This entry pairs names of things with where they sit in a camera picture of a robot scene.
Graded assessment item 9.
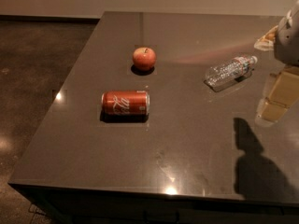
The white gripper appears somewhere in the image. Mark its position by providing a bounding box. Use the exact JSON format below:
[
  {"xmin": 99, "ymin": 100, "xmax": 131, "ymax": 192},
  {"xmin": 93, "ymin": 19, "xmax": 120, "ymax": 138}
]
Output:
[{"xmin": 254, "ymin": 1, "xmax": 299, "ymax": 124}]

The red coke can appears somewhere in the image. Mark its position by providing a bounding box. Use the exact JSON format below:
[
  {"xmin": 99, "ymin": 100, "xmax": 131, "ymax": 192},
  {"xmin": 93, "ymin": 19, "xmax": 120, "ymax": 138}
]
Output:
[{"xmin": 101, "ymin": 91, "xmax": 150, "ymax": 116}]

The clear plastic water bottle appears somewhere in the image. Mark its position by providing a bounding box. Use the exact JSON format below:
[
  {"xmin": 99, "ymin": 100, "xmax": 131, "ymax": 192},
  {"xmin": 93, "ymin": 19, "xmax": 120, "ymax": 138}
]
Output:
[{"xmin": 205, "ymin": 55, "xmax": 258, "ymax": 88}]

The red apple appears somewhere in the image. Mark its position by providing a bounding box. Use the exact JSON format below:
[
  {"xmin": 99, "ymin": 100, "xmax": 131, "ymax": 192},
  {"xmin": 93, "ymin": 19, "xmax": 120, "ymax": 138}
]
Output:
[{"xmin": 133, "ymin": 47, "xmax": 156, "ymax": 71}]

